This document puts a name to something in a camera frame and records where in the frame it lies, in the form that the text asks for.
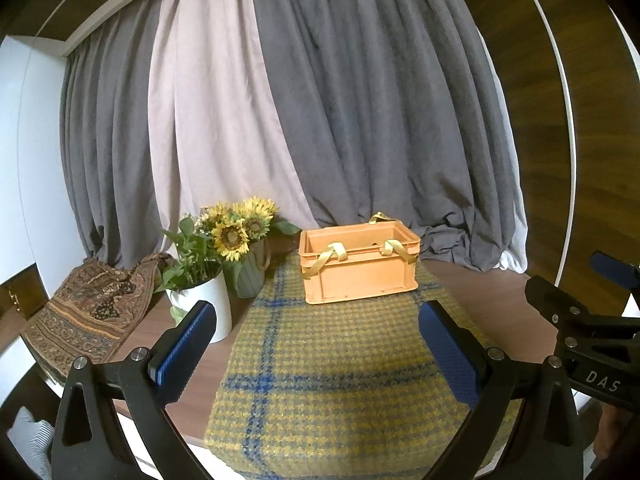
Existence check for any artificial sunflower bouquet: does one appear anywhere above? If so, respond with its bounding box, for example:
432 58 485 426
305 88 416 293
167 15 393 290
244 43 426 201
199 197 302 264

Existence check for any white ribbed flower pot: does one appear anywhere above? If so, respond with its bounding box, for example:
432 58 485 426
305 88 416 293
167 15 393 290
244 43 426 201
165 260 234 345

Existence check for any green leafy plant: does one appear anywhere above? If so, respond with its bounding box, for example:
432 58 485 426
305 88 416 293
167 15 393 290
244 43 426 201
155 214 224 293

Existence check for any pale pink curtain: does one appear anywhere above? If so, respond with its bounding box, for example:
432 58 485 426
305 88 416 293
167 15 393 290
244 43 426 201
147 0 321 257

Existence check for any orange crate with yellow straps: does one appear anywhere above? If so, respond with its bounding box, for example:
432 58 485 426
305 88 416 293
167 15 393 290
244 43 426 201
298 212 425 306

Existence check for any grey curtain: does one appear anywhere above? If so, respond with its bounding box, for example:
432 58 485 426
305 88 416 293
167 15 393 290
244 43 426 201
247 0 526 273
60 0 187 267

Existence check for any white cloth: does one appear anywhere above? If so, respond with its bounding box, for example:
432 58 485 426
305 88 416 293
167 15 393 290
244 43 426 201
497 160 530 275

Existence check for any green ribbed vase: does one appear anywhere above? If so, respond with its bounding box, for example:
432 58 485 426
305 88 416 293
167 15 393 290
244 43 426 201
222 239 272 299

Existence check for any brown patterned cloth bag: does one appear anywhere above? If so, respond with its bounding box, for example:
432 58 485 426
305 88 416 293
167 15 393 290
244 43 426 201
22 252 176 382

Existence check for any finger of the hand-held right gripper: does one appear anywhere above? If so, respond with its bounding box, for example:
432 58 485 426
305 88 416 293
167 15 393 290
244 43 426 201
589 251 640 293
525 275 640 361

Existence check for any white curved hoop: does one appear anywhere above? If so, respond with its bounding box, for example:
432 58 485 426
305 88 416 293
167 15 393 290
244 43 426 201
510 0 576 286

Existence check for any striped grey cushion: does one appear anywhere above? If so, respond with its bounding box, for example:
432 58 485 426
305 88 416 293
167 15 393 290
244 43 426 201
5 406 55 480

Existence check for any yellow and blue checked mat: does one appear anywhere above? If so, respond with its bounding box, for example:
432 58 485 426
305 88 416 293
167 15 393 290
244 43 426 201
204 247 523 480

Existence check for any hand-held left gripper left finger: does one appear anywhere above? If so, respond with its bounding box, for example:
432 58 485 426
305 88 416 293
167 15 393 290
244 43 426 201
50 300 218 480

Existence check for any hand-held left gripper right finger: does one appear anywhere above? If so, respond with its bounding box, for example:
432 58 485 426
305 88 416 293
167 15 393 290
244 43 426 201
417 300 586 480

